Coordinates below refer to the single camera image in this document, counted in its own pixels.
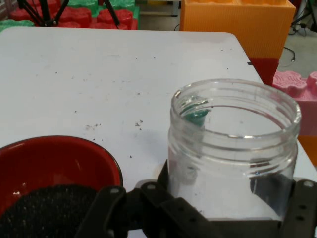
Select pink foam block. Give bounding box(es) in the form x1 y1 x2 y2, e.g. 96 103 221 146
272 71 317 167

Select clear plastic jar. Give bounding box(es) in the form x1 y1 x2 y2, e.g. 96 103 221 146
167 78 302 221

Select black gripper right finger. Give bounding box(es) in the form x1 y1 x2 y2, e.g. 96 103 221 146
282 178 317 238

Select green foam block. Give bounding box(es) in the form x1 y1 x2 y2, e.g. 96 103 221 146
0 19 35 33
66 0 137 8

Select black tripod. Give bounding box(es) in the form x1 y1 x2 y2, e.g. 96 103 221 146
17 0 121 28

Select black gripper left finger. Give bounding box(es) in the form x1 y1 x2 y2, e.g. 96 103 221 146
74 158 209 238

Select black seeds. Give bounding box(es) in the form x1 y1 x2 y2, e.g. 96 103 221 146
0 183 100 238

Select orange foam block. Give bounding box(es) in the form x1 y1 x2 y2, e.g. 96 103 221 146
179 0 297 60

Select large red foam block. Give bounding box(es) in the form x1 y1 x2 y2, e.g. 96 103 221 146
9 6 139 30

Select red bowl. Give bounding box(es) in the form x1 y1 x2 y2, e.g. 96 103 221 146
0 135 124 238

